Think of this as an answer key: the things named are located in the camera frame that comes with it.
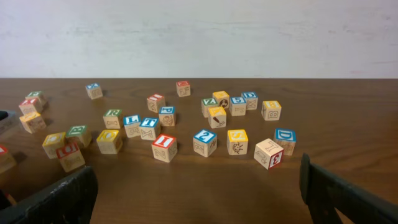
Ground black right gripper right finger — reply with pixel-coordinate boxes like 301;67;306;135
299;153;397;223

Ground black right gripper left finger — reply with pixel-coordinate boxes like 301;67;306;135
1;166;98;223

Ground red U wooden block lower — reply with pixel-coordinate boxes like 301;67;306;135
56;142;85;172

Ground yellow C wooden block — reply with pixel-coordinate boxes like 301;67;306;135
42;132;66;159

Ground blue D wooden block lower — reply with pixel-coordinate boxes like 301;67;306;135
273;128;297;156

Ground blue d wooden block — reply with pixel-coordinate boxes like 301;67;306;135
241;91;258;110
273;128;297;156

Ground plain top 3 wooden block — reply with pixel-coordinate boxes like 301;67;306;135
254;138;284;170

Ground green B wooden block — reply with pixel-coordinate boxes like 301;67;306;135
66;125;92;149

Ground yellow O wooden block centre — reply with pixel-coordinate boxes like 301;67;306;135
96;129;123;154

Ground red A wooden block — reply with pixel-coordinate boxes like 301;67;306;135
0;146;17;174

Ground yellow acorn wooden block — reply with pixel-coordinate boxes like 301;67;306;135
19;112;47;134

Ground green R wooden block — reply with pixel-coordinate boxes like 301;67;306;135
103;109;123;129

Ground yellow 8 wooden block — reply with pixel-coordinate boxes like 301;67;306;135
261;101;282;121

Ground blue L wooden block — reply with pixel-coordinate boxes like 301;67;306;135
123;114;141;138

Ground yellow S wooden block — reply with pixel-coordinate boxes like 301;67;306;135
227;129;249;156

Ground red Y wooden block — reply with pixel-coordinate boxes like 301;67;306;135
19;98;43;114

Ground red I wooden block lower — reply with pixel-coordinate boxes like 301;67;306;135
151;134;178;162

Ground red i wooden block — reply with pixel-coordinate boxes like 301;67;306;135
151;134;178;162
147;94;166;113

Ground blue T wooden block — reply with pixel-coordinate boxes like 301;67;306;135
139;118;160;141

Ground green F wooden block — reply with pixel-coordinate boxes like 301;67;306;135
25;91;47;106

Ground blue X wooden block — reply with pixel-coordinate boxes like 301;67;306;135
85;83;103;100

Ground blue D wooden block upper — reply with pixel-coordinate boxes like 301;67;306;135
241;91;258;110

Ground blue 5 wooden block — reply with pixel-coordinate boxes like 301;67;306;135
229;96;246;116

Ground blue 2 wooden block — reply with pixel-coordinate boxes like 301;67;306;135
193;129;218;157

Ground blue P wooden block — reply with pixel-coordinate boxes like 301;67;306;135
159;106;176;126

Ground red I wooden block upper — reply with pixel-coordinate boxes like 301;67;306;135
147;94;166;113

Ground yellow brush side wooden block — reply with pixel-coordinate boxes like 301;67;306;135
208;106;226;129

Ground yellow soccer side wooden block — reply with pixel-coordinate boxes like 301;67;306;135
213;90;229;109

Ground green Z wooden block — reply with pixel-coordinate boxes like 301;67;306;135
201;98;218;118

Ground red top far wooden block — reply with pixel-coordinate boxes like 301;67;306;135
176;80;191;97

